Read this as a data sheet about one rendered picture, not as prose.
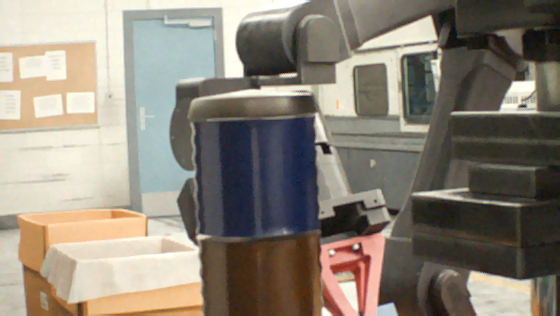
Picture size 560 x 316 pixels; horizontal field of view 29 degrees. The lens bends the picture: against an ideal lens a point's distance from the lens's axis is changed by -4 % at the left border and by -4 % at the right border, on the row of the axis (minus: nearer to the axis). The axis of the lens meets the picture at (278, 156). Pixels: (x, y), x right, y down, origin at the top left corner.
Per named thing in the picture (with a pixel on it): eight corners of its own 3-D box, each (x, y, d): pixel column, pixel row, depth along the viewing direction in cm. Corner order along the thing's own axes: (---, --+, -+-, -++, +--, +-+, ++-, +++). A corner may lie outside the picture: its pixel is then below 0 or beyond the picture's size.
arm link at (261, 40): (282, 8, 85) (519, -76, 102) (217, 18, 92) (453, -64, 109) (326, 157, 88) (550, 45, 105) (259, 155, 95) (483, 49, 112)
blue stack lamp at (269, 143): (288, 218, 36) (283, 115, 36) (343, 228, 33) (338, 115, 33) (178, 228, 35) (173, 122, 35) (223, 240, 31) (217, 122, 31)
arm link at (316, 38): (223, 172, 82) (219, 10, 81) (163, 170, 88) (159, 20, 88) (344, 164, 88) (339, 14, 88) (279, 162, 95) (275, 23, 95)
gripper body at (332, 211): (314, 226, 82) (282, 138, 84) (276, 273, 91) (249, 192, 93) (390, 209, 84) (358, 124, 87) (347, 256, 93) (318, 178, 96)
